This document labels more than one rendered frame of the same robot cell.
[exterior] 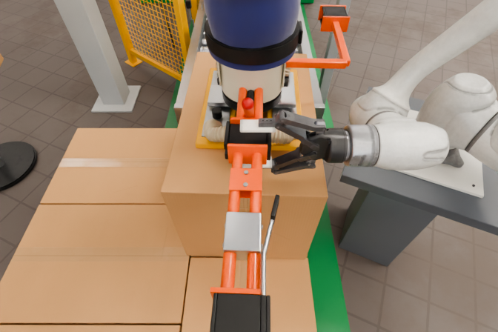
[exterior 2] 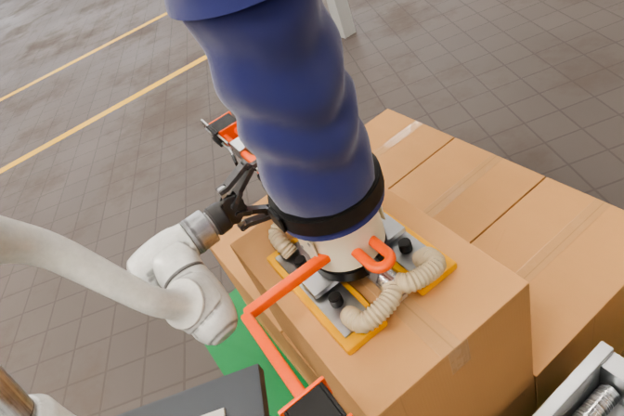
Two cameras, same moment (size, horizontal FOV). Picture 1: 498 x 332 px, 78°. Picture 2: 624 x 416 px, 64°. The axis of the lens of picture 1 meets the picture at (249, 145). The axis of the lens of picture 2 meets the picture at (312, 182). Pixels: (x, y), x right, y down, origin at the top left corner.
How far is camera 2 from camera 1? 1.43 m
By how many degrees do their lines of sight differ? 90
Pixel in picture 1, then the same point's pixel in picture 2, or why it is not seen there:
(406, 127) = (159, 239)
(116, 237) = (447, 216)
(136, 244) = not seen: hidden behind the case
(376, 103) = (193, 274)
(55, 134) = not seen: outside the picture
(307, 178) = (252, 243)
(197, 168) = not seen: hidden behind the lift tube
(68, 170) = (579, 204)
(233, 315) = (225, 122)
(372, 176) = (225, 388)
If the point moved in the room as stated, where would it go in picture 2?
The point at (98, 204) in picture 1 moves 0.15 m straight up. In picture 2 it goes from (501, 216) to (499, 183)
